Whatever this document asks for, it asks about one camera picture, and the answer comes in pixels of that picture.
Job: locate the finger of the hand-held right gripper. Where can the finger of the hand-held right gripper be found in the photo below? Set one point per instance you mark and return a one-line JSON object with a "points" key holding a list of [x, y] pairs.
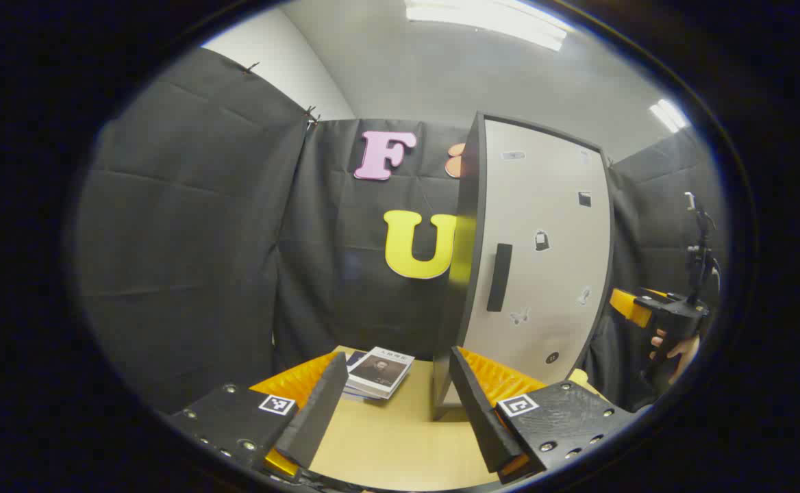
{"points": [[629, 306]]}

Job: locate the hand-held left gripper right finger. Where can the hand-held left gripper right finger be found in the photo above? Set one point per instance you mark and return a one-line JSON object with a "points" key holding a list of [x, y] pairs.
{"points": [[479, 411]]}

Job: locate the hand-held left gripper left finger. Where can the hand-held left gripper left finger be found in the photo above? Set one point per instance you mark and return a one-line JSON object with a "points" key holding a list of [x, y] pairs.
{"points": [[318, 411]]}

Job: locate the dark grey cabinet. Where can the dark grey cabinet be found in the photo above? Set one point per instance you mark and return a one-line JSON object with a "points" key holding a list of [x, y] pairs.
{"points": [[465, 205]]}

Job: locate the blue book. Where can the blue book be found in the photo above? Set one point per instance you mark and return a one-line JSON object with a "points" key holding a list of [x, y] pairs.
{"points": [[353, 358]]}

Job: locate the white book with portrait cover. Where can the white book with portrait cover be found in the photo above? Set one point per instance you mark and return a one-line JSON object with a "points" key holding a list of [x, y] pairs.
{"points": [[383, 370]]}

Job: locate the ceiling light panel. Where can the ceiling light panel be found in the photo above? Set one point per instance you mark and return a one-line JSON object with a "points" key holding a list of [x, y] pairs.
{"points": [[482, 20], [669, 115]]}

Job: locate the black backdrop cloth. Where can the black backdrop cloth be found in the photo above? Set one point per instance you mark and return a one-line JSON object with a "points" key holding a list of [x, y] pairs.
{"points": [[201, 239]]}

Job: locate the black camera stand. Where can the black camera stand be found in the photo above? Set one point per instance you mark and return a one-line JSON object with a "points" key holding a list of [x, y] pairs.
{"points": [[700, 253]]}

